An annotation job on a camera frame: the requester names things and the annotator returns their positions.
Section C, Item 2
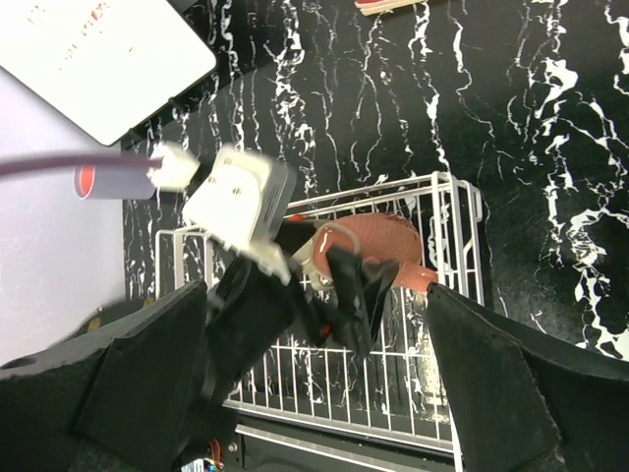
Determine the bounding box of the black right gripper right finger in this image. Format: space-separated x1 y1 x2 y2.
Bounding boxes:
426 283 628 471

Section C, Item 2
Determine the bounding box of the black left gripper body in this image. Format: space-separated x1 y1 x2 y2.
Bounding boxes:
205 220 399 393

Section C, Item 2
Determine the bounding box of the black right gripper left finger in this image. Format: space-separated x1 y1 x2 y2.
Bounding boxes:
1 282 206 471

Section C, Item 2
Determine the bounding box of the pink floral mug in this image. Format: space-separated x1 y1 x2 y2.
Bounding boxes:
302 212 438 292

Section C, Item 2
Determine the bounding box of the pink plastic tumbler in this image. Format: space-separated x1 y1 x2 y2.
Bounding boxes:
74 165 156 200

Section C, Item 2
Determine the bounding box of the red white small book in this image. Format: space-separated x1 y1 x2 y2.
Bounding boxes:
354 0 427 16

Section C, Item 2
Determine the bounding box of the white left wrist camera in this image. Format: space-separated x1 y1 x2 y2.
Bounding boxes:
183 145 297 285

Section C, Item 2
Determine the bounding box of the white wire dish rack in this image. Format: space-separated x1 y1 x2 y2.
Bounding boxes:
154 170 486 472

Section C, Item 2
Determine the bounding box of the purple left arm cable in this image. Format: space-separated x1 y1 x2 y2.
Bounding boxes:
0 152 166 178

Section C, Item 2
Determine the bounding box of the white whiteboard black frame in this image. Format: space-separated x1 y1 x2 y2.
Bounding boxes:
1 1 217 146

